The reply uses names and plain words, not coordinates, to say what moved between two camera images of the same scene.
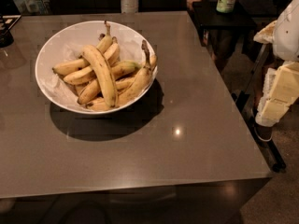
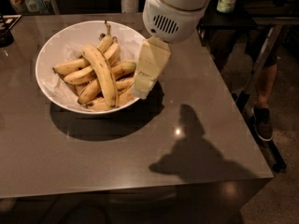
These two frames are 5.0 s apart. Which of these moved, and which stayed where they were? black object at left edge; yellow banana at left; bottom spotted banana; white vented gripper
Moved: white vented gripper
Stayed: yellow banana at left; black object at left edge; bottom spotted banana
